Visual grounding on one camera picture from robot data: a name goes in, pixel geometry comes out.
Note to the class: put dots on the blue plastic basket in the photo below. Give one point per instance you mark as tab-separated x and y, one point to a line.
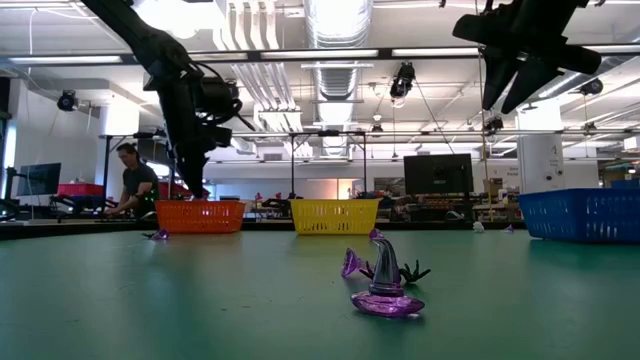
580	215

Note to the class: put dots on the dark computer monitor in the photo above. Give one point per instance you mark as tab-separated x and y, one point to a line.
40	179

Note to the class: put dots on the black background rig frame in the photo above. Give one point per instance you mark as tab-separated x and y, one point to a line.
106	170
293	165

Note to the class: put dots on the yellow plastic basket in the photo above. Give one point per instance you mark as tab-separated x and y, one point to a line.
334	216

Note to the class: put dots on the green table mat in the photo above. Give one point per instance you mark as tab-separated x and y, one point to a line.
200	310

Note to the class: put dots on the blue background bin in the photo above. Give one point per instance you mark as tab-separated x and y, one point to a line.
627	184

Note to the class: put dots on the orange plastic basket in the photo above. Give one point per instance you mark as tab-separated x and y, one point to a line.
200	217

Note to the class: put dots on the purple witch hat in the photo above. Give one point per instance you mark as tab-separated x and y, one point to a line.
161	234
509	229
376	234
385	302
351	262

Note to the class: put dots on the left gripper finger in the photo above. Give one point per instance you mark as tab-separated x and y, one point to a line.
189	170
201	165

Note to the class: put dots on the round silver air duct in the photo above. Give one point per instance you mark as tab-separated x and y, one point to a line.
337	30

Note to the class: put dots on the large black monitor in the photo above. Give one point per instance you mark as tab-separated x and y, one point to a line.
438	175

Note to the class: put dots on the black toy spider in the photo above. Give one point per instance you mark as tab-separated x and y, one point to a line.
417	274
146	234

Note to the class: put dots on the slanted silver air duct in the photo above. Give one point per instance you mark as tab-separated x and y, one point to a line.
565	85

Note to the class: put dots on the white toy skeleton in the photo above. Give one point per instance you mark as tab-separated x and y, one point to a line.
478	227

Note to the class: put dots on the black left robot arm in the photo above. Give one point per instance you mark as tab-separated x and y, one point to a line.
150	40

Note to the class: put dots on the black aluminium table frame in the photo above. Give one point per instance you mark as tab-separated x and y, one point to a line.
75	229

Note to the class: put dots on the red bin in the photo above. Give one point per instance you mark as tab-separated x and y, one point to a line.
75	190

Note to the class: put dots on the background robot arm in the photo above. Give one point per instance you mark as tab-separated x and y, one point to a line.
277	202

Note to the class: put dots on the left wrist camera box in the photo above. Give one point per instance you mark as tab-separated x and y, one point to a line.
220	97

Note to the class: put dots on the person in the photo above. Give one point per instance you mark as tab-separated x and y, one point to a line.
137	182

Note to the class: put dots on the black ceiling camera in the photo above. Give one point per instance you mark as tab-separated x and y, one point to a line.
592	86
404	80
66	101
495	124

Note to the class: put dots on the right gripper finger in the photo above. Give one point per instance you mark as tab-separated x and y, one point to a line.
496	75
532	82

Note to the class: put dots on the white pillar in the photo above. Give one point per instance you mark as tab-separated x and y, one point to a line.
540	165

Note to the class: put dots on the overhead light bar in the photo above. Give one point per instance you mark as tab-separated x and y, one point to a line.
325	53

